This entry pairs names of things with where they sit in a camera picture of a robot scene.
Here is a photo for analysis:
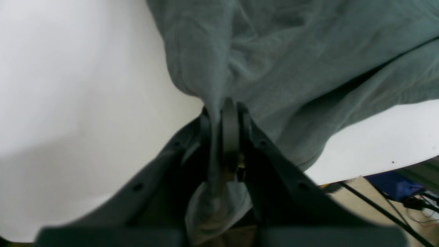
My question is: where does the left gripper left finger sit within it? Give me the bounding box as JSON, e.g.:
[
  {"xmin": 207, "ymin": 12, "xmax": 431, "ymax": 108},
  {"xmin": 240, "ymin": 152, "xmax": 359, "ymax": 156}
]
[{"xmin": 34, "ymin": 108, "xmax": 211, "ymax": 247}]

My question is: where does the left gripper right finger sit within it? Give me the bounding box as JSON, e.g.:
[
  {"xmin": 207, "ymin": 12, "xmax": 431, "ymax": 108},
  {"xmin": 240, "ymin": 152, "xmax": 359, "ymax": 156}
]
[{"xmin": 221, "ymin": 99, "xmax": 407, "ymax": 247}]

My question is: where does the dark grey T-shirt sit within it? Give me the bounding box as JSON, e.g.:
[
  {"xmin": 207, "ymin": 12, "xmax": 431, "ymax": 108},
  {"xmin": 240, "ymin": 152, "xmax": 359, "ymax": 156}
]
[{"xmin": 147, "ymin": 0, "xmax": 438, "ymax": 245}]

